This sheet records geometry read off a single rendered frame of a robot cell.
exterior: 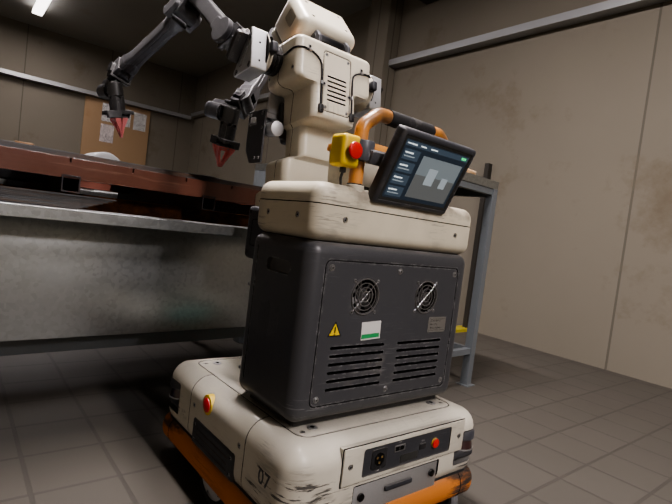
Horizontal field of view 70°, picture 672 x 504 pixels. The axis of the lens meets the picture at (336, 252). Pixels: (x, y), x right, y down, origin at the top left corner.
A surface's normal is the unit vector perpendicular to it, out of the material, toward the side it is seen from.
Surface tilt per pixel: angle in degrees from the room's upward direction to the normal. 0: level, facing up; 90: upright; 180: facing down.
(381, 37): 90
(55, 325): 90
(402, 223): 90
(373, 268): 90
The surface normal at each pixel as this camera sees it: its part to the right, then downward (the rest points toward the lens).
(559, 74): -0.77, -0.07
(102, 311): 0.68, 0.12
